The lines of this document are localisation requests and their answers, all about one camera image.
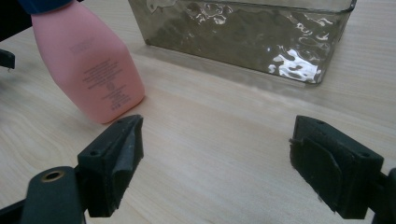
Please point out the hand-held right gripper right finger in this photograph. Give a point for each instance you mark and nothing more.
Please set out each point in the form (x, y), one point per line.
(333, 168)

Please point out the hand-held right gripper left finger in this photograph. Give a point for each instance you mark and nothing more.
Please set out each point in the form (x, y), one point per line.
(109, 161)

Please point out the pink bottle with blue cap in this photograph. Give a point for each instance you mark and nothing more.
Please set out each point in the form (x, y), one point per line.
(90, 65)

